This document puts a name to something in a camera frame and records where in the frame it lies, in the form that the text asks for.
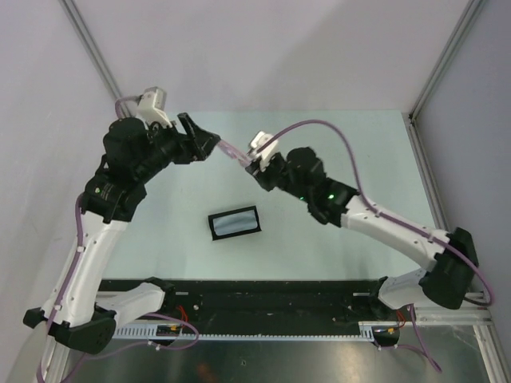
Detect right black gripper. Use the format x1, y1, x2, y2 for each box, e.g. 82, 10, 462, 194
245, 153, 311, 203

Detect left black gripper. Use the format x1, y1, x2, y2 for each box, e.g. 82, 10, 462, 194
134, 113, 221, 183

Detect pink purple sunglasses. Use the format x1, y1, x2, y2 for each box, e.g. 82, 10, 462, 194
216, 140, 251, 168

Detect light blue cleaning cloth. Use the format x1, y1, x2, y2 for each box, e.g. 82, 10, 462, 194
212, 211, 258, 236

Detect black glasses case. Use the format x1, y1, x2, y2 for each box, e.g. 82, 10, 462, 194
208, 206, 262, 241

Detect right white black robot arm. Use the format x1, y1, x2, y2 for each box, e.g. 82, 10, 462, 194
246, 148, 478, 320

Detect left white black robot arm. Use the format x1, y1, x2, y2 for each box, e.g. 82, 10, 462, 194
23, 113, 220, 355

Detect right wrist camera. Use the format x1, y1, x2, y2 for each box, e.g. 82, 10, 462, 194
247, 131, 279, 175

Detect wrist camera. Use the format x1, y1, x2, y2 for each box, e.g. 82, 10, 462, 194
137, 87, 175, 128
247, 131, 279, 175

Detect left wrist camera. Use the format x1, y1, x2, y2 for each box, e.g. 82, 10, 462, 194
137, 87, 175, 128

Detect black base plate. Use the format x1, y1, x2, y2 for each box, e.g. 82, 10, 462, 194
95, 278, 466, 325

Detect white slotted cable duct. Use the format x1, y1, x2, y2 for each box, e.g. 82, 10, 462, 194
113, 320, 380, 343

